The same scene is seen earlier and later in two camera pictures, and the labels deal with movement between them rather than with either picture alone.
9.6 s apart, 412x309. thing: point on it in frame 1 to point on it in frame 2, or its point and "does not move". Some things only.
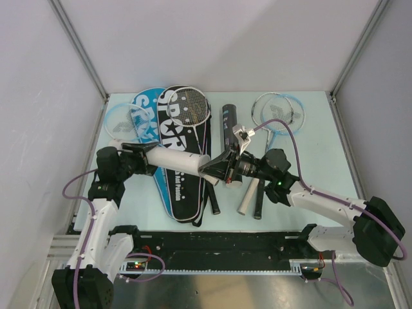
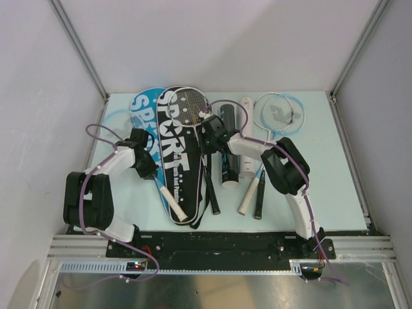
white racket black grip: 191,107 does not move
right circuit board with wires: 313,271 does not move
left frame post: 80,48 does not move
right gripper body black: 250,166 to 207,143
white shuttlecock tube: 171,158 to 247,168
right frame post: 358,48 does not move
